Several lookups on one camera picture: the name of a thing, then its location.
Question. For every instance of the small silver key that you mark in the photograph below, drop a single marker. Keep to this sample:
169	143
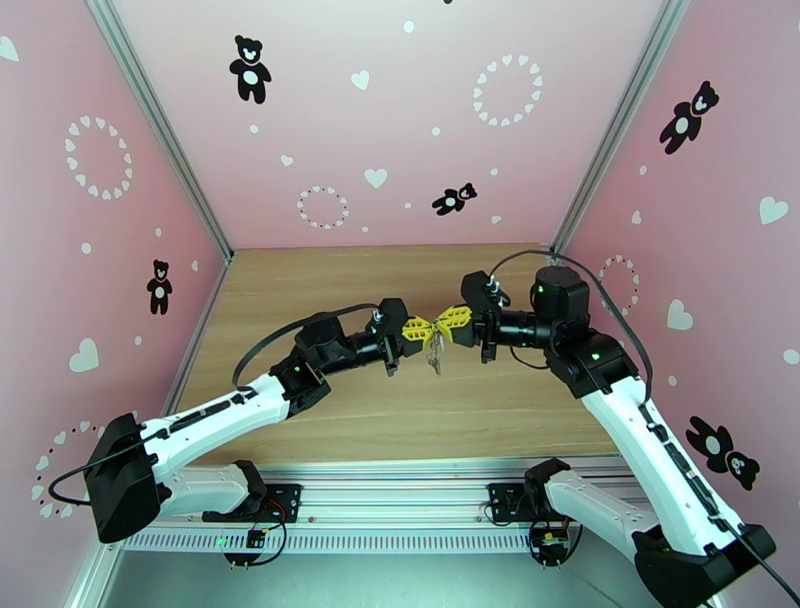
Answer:
437	370

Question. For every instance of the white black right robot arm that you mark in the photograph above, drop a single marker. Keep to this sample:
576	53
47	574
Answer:
631	437

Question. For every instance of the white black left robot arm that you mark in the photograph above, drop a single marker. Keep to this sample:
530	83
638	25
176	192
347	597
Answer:
206	422

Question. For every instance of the small black circuit board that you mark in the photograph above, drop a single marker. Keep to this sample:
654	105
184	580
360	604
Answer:
550	542
256	539

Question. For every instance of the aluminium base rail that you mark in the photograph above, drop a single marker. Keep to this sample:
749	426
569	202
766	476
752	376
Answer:
394	500

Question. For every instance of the aluminium frame post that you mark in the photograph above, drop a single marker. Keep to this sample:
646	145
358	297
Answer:
619	125
162	125

